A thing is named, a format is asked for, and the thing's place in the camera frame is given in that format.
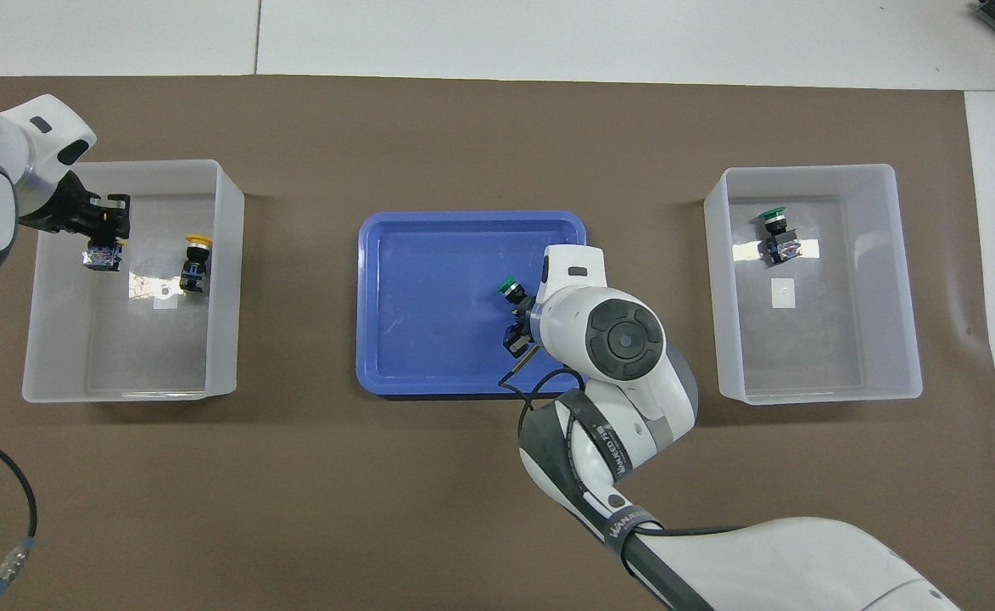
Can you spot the white paper label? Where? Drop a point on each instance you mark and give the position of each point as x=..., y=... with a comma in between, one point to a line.
x=164, y=301
x=782, y=293

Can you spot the brown paper table mat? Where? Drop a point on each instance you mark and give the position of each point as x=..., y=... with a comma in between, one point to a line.
x=293, y=509

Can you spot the blue plastic tray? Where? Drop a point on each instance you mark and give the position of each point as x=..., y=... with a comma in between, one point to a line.
x=429, y=314

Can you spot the yellow mushroom push button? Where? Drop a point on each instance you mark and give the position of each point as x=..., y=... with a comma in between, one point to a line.
x=195, y=267
x=103, y=257

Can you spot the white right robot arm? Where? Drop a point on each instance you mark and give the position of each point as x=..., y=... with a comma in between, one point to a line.
x=633, y=407

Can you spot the translucent white plastic box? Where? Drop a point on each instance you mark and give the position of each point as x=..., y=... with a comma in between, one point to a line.
x=124, y=356
x=819, y=356

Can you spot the green mushroom push button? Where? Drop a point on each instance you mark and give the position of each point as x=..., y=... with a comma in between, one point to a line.
x=779, y=238
x=510, y=287

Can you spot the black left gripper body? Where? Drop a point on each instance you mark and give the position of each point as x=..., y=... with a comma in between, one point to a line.
x=69, y=208

